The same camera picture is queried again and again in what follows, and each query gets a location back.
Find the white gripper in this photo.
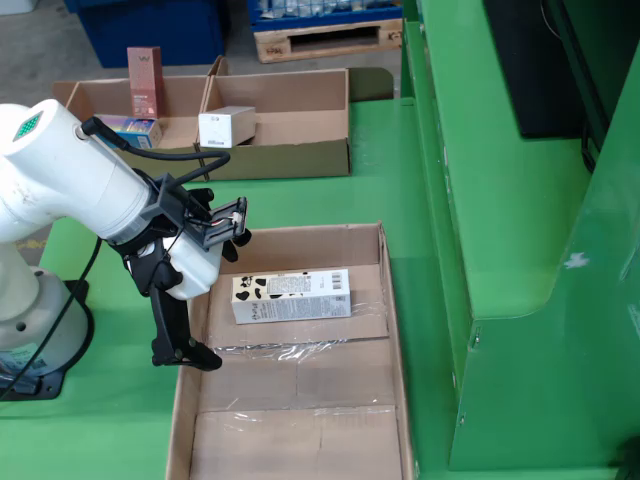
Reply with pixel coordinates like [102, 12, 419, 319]
[122, 228, 253, 372]

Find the cow print white carton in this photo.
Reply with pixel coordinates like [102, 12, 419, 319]
[230, 268, 353, 325]

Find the large shallow cardboard tray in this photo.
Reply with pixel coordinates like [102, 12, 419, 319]
[164, 221, 416, 480]

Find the open brown cardboard box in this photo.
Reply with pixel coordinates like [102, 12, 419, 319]
[193, 55, 352, 182]
[52, 74, 211, 184]

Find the small white carton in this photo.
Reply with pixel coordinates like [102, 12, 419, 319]
[198, 105, 258, 149]

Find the iridescent blue carton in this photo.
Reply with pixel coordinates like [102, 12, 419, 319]
[93, 113, 164, 150]

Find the tall pink carton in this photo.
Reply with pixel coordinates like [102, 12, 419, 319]
[126, 46, 166, 120]

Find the wooden pallet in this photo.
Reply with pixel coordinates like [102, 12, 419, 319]
[253, 18, 404, 65]

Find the blue plastic bin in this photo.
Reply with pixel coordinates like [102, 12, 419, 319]
[63, 0, 226, 69]

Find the green metal rack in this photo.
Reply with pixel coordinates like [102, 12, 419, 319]
[399, 0, 640, 471]

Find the white plastic object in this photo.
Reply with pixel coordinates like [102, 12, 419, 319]
[0, 0, 39, 16]

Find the black flat panel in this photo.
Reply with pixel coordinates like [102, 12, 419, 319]
[482, 0, 609, 140]

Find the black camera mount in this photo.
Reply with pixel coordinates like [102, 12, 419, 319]
[141, 173, 250, 251]

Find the long black arm cable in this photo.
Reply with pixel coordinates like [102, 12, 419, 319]
[0, 237, 105, 399]

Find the short black wrist cable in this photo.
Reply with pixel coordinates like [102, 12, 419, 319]
[81, 117, 232, 219]

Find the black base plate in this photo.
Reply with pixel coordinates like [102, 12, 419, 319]
[0, 279, 96, 401]

